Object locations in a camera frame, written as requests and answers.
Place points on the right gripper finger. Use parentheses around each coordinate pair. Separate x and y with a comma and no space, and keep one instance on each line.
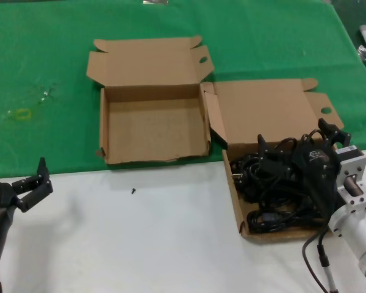
(335,134)
(271,158)

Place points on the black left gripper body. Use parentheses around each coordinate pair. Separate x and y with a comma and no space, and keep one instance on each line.
(0,196)

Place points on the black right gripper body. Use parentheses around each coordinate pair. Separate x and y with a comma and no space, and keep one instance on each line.
(318,171)

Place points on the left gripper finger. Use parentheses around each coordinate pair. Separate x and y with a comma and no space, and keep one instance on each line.
(36,189)

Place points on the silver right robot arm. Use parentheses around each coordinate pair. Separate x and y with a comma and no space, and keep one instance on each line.
(360,232)

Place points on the open cardboard box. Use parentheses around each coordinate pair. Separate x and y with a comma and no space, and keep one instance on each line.
(262,103)

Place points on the cardboard box with torn edge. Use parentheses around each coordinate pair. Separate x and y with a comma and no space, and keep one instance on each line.
(140,67)

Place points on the yellow rubber band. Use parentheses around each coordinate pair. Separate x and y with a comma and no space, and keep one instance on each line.
(17,114)

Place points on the small clear plastic scrap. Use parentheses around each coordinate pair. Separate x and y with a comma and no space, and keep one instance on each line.
(43,98)

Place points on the small black screw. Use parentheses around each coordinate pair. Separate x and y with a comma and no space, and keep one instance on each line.
(133,191)

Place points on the green tablecloth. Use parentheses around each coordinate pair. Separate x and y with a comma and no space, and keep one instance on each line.
(33,45)

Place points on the shiny metal plate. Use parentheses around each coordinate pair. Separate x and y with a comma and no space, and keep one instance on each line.
(154,2)

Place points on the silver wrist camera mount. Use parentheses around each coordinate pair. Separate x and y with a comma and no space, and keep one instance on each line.
(353,163)

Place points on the grey metal bracket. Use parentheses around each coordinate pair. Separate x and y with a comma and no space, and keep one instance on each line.
(362,52)

